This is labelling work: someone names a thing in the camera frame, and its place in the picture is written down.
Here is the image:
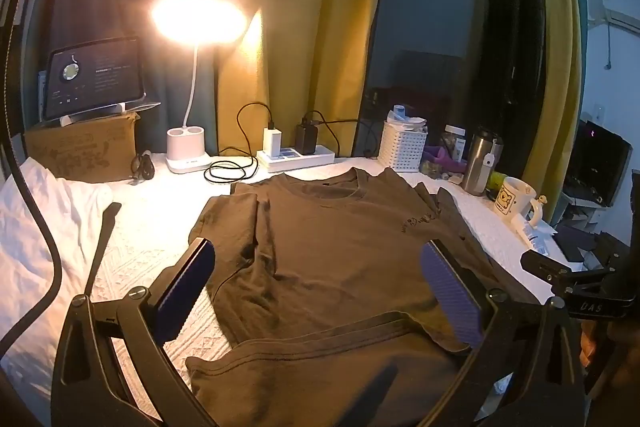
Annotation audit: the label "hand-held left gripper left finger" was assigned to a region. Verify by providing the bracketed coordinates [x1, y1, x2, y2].
[50, 237, 221, 427]

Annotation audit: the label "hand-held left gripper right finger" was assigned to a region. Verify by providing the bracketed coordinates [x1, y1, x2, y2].
[419, 238, 588, 427]

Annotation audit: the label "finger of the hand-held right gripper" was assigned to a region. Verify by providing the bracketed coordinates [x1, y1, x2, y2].
[520, 251, 608, 295]

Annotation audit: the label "dark brown t-shirt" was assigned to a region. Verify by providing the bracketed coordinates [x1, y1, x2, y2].
[185, 167, 543, 427]

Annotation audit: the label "white flat packet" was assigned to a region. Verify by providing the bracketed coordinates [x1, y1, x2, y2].
[510, 214, 558, 258]

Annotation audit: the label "white printed mug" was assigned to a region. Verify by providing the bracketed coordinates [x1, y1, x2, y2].
[492, 177, 551, 228]

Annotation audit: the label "dark monitor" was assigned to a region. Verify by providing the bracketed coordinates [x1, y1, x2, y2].
[565, 119, 633, 208]

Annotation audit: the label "steel tumbler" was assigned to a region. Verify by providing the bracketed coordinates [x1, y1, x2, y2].
[461, 125, 503, 198]

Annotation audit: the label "purple plastic bag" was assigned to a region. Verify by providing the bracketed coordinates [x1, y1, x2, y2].
[422, 144, 468, 180]

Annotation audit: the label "white desk lamp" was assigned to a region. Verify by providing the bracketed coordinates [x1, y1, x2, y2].
[150, 0, 249, 174]

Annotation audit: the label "glass jar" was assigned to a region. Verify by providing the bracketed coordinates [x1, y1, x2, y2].
[442, 124, 468, 162]

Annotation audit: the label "white perforated basket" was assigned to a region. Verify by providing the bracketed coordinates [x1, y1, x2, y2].
[378, 120, 429, 172]

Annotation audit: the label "white cloth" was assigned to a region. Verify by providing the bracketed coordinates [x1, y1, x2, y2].
[0, 157, 115, 383]

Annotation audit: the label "white power strip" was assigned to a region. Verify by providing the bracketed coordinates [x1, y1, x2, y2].
[256, 145, 336, 174]

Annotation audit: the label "white charger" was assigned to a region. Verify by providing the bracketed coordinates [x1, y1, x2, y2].
[263, 121, 282, 156]

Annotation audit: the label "cardboard box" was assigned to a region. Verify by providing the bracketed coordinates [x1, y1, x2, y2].
[24, 112, 142, 184]

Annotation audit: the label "white blue packets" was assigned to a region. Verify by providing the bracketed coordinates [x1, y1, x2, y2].
[387, 104, 428, 130]

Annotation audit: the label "black tablet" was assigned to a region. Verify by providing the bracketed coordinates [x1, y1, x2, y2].
[42, 37, 147, 120]

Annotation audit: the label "white air conditioner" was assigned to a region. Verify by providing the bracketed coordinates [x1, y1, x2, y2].
[587, 4, 640, 35]

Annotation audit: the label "dark glass window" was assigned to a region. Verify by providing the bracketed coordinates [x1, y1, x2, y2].
[360, 0, 546, 158]

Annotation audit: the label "black braided cable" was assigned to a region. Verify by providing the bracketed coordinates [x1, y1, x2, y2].
[0, 0, 63, 343]

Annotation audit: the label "bundled black cable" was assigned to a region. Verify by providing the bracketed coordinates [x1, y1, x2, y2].
[131, 150, 157, 182]

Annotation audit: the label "long black charging cable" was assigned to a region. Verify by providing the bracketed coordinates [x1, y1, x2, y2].
[204, 103, 275, 184]

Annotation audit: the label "thin black charger cable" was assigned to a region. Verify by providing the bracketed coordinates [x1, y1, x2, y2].
[305, 109, 362, 154]

